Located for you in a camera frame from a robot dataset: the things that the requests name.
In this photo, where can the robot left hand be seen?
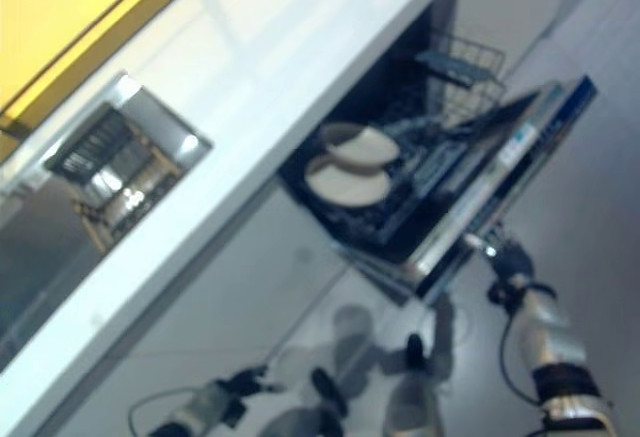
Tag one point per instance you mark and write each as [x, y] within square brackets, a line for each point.
[245, 382]

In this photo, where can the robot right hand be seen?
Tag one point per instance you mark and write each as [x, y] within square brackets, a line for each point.
[510, 262]

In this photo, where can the cream ceramic plate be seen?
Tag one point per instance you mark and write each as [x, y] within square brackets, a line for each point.
[360, 149]
[347, 182]

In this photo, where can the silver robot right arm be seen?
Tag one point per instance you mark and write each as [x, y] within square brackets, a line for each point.
[555, 347]

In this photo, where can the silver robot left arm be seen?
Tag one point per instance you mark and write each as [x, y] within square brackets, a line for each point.
[195, 409]

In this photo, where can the dishwasher door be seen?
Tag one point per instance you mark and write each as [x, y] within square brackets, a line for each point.
[490, 192]

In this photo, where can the narrow white cabinet door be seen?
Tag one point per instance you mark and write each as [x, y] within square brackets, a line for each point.
[280, 237]

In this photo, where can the stainless steel sink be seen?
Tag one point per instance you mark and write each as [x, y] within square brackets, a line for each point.
[75, 197]

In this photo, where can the white cabinet panel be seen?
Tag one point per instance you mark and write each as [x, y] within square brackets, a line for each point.
[510, 7]

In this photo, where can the black dish drying rack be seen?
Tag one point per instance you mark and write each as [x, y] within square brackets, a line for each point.
[115, 162]

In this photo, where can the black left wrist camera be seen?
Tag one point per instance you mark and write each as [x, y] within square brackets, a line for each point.
[235, 413]

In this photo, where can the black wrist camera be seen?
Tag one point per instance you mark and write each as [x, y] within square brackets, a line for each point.
[235, 413]
[500, 294]

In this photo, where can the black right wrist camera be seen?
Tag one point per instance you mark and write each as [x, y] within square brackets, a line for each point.
[500, 294]

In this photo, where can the dark window frame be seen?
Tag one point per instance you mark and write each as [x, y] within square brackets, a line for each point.
[75, 32]

